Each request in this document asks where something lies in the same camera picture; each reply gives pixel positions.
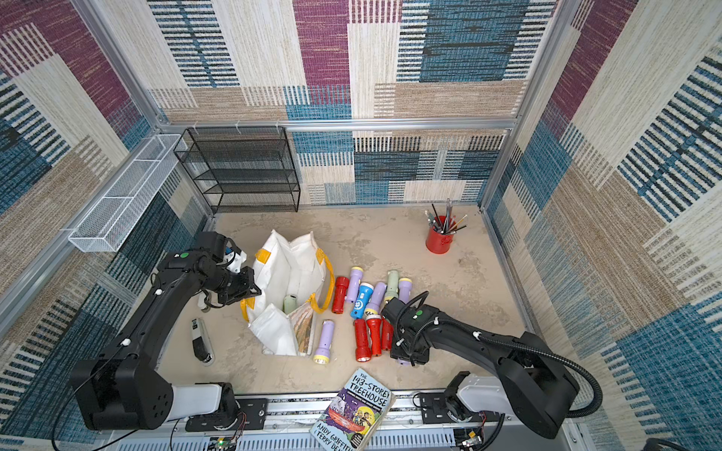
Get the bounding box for purple flashlight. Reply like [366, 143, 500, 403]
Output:
[345, 266, 364, 304]
[398, 277, 413, 304]
[364, 282, 387, 317]

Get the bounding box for white wire mesh basket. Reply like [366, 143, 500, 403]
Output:
[69, 135, 181, 253]

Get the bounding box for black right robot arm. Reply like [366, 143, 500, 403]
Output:
[381, 292, 604, 439]

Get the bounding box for white tote bag yellow handles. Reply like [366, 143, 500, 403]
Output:
[242, 230, 334, 357]

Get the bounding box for red pencil cup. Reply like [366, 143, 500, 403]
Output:
[425, 215, 454, 255]

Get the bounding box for treehouse paperback book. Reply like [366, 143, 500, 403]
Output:
[310, 368, 395, 451]

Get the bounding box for black wire mesh shelf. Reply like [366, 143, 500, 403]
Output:
[173, 126, 301, 214]

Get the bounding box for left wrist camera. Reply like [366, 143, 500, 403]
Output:
[224, 247, 247, 274]

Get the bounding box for red flashlight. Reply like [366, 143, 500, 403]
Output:
[332, 276, 350, 315]
[353, 319, 372, 363]
[381, 319, 394, 351]
[366, 315, 383, 357]

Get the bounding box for blue flashlight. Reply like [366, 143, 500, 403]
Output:
[351, 282, 374, 319]

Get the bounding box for green flashlight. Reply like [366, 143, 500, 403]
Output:
[283, 294, 298, 315]
[384, 270, 400, 302]

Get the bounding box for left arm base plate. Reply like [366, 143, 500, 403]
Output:
[184, 398, 268, 433]

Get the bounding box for purple flashlight lone left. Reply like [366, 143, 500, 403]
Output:
[313, 319, 335, 365]

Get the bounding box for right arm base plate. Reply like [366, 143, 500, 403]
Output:
[412, 392, 500, 425]

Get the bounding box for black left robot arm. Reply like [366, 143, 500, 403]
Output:
[70, 231, 261, 431]

